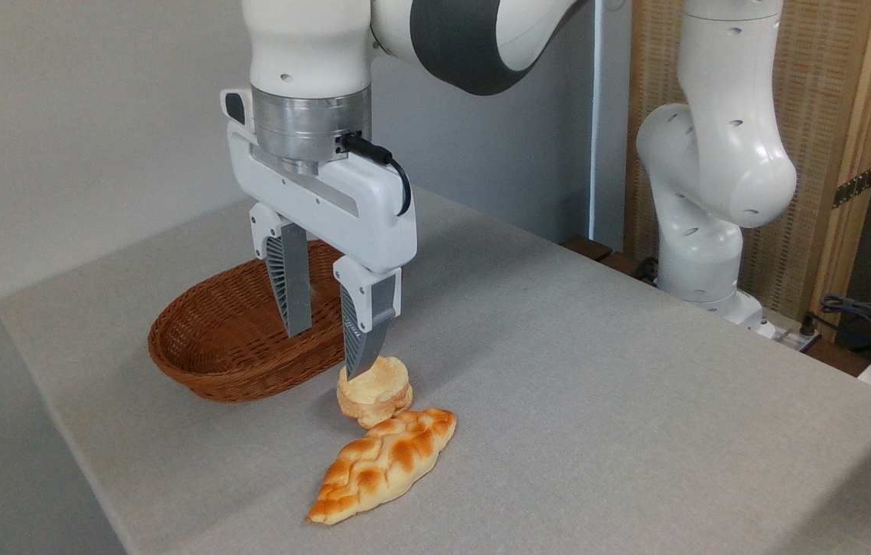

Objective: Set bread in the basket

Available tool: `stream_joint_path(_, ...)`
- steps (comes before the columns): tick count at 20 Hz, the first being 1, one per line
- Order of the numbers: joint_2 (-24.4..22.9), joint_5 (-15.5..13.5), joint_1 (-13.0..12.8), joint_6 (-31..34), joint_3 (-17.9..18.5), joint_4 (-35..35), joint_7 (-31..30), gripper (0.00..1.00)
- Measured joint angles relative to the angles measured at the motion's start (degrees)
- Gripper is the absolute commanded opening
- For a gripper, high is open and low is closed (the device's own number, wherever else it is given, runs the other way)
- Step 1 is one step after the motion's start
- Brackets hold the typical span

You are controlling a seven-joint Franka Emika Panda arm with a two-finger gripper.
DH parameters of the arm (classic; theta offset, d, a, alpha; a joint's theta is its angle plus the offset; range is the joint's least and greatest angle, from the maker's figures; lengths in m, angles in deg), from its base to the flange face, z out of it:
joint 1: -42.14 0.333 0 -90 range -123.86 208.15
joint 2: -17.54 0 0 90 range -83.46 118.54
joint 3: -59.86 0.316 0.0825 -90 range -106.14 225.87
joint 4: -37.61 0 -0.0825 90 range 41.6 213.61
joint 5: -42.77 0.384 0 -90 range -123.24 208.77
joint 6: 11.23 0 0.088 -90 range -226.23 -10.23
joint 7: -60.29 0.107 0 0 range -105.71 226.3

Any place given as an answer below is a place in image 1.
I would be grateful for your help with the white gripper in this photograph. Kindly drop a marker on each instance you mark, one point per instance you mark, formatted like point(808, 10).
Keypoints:
point(343, 208)

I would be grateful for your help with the round sliced bread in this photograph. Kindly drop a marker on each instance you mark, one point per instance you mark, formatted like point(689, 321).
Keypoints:
point(381, 397)

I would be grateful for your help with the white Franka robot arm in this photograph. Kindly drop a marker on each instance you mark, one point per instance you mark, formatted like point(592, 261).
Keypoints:
point(713, 154)

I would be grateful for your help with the brown wicker basket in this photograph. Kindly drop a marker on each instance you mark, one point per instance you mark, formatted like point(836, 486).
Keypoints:
point(212, 339)

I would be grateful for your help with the braided golden bread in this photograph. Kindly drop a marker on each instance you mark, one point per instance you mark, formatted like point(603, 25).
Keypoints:
point(381, 466)

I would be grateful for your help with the black plug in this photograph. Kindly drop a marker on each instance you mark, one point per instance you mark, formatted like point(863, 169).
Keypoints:
point(809, 325)

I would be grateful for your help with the dark metal screen hinge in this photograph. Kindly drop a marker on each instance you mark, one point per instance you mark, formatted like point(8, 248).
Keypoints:
point(855, 186)

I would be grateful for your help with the wooden woven screen panel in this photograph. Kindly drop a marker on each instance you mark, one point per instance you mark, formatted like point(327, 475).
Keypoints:
point(821, 77)

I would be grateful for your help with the white vertical frame post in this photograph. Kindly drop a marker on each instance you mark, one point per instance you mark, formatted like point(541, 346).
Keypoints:
point(614, 116)

